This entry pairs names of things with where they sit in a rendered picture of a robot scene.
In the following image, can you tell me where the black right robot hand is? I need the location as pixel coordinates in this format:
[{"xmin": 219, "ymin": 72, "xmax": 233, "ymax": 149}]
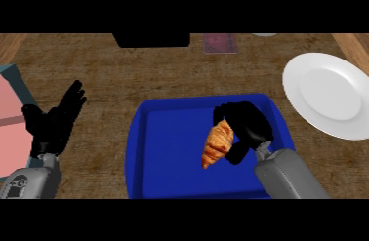
[{"xmin": 213, "ymin": 100, "xmax": 276, "ymax": 166}]

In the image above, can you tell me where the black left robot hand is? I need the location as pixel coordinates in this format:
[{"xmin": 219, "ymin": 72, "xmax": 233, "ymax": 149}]
[{"xmin": 21, "ymin": 79, "xmax": 90, "ymax": 158}]

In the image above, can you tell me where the golden brown croissant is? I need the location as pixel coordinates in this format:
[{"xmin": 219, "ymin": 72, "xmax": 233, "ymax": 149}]
[{"xmin": 201, "ymin": 118, "xmax": 236, "ymax": 170}]

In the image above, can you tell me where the blue tray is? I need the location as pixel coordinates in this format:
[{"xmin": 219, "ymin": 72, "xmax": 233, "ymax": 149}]
[{"xmin": 124, "ymin": 93, "xmax": 297, "ymax": 200}]

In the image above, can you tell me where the white plate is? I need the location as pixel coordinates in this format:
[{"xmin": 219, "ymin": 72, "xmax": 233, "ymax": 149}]
[{"xmin": 281, "ymin": 52, "xmax": 369, "ymax": 141}]

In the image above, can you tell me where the pink and teal block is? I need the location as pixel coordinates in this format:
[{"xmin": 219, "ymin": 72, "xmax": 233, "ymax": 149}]
[{"xmin": 0, "ymin": 63, "xmax": 46, "ymax": 180}]

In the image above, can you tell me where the purple book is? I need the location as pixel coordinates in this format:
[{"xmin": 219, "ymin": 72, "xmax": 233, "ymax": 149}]
[{"xmin": 202, "ymin": 33, "xmax": 239, "ymax": 55}]

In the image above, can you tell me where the black box appliance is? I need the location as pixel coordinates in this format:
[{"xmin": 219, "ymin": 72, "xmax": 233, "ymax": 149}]
[{"xmin": 112, "ymin": 33, "xmax": 192, "ymax": 49}]

